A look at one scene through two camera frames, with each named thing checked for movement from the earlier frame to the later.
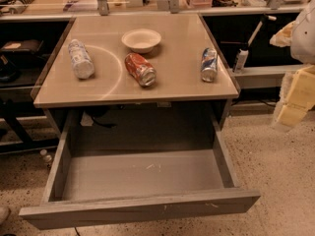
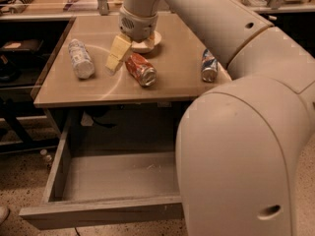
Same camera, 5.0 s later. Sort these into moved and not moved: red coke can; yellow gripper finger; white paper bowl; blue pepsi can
Moved: yellow gripper finger
Not moved: red coke can; white paper bowl; blue pepsi can
